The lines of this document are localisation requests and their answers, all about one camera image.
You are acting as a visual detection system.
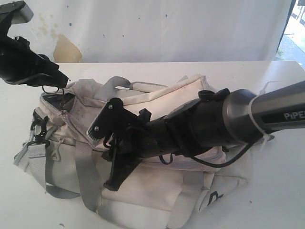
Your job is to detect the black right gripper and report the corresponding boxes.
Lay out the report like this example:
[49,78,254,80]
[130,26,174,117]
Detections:
[103,108,157,191]

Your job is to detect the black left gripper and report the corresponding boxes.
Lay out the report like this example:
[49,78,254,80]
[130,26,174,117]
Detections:
[0,35,69,88]

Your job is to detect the white canvas duffel bag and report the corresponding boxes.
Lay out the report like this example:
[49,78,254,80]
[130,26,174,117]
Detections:
[13,74,276,229]

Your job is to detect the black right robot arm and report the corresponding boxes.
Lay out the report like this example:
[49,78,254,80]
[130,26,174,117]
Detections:
[104,82,305,191]

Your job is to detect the white backdrop curtain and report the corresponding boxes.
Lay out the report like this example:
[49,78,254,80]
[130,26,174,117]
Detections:
[8,0,291,62]

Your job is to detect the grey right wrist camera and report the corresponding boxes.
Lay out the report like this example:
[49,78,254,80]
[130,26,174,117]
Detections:
[87,98,142,143]

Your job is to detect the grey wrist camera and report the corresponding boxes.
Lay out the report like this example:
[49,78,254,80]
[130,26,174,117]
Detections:
[0,0,34,24]
[87,98,142,143]

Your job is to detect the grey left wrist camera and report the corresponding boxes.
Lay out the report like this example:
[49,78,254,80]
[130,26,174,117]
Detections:
[0,0,34,24]

